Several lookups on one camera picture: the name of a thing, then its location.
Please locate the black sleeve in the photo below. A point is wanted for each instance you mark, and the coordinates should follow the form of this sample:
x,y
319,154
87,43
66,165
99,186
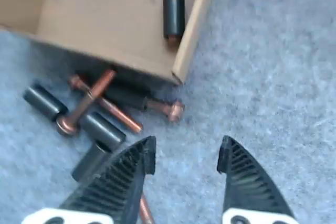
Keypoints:
x,y
43,100
126,98
105,129
173,15
90,163

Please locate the cardboard box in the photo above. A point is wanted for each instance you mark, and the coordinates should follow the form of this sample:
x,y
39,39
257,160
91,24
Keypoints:
x,y
105,19

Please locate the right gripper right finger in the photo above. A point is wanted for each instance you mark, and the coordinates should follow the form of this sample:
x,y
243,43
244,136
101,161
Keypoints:
x,y
246,179

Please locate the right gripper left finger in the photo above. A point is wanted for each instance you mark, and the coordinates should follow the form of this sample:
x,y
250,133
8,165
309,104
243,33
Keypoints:
x,y
118,179

